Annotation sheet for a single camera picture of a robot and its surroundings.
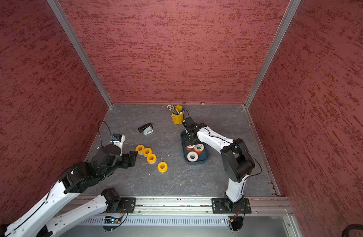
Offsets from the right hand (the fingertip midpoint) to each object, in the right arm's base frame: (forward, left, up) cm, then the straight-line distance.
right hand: (190, 144), depth 92 cm
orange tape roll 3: (-7, -1, -3) cm, 8 cm away
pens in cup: (+25, +8, +6) cm, 27 cm away
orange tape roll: (-1, -6, -4) cm, 7 cm away
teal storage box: (-8, -8, -4) cm, 12 cm away
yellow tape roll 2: (-3, +28, -3) cm, 28 cm away
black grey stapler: (+13, +31, -1) cm, 33 cm away
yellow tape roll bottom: (-15, +17, -4) cm, 23 cm away
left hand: (-15, +31, +16) cm, 38 cm away
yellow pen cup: (+20, +8, +1) cm, 21 cm away
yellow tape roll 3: (-9, +24, -4) cm, 26 cm away
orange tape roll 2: (-4, +1, +2) cm, 4 cm away
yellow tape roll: (-1, +33, -2) cm, 33 cm away
